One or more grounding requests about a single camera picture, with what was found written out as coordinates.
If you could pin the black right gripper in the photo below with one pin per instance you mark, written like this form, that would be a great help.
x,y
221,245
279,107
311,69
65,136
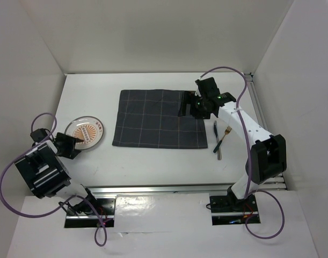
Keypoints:
x,y
187,98

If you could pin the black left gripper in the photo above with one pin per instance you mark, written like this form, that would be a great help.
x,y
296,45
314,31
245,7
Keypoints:
x,y
70,142

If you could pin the orange sunburst patterned plate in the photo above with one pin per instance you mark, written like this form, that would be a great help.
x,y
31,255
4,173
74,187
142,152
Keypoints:
x,y
90,130

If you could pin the dark checked cloth placemat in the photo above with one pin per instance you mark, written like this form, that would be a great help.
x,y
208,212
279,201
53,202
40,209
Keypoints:
x,y
149,119

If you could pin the green handled gold fork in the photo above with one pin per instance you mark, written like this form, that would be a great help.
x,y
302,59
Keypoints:
x,y
226,132

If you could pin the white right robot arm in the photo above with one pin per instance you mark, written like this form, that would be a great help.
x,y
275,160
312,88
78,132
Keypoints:
x,y
266,153

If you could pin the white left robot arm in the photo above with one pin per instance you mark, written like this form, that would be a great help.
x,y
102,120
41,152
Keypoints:
x,y
41,167

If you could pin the striped handled knife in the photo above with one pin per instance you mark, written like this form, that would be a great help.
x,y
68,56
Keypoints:
x,y
215,130

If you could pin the aluminium right side rail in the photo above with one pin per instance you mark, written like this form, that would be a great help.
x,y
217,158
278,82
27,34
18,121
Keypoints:
x,y
260,102

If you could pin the aluminium rail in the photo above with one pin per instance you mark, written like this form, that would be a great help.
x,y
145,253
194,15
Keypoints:
x,y
260,102
144,189

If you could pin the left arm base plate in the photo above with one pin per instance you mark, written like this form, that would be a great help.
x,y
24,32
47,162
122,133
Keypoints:
x,y
86,218

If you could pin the aluminium front rail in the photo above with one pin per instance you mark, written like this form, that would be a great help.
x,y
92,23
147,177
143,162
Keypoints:
x,y
144,189

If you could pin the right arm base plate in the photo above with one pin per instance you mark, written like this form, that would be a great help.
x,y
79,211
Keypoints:
x,y
225,213

